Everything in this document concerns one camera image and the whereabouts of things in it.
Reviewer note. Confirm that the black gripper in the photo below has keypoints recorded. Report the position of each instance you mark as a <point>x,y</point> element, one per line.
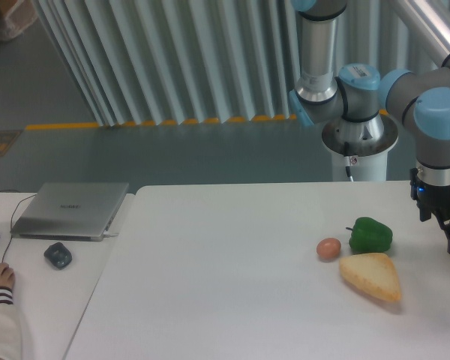
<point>431,200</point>

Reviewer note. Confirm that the triangular toasted bread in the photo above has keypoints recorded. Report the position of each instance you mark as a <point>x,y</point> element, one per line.
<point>372,273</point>

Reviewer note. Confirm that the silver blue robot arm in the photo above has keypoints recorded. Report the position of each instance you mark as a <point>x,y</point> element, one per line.
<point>362,110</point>

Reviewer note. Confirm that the cream sleeve forearm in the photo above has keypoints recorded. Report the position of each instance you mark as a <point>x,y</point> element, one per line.
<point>10,328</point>

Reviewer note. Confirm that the person's hand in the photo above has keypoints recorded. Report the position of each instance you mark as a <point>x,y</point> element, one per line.
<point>7,276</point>

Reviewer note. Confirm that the green bell pepper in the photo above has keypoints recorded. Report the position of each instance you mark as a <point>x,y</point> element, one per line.
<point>370,236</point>

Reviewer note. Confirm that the brown egg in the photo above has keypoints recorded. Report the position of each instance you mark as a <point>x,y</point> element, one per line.
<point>328,248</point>

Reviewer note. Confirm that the silver closed laptop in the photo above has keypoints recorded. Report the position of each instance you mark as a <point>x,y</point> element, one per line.
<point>74,211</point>

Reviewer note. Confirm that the dark grey round device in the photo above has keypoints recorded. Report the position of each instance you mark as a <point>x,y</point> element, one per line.
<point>58,256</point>

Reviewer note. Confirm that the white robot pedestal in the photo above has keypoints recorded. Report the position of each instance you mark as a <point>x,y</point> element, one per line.
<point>359,151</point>

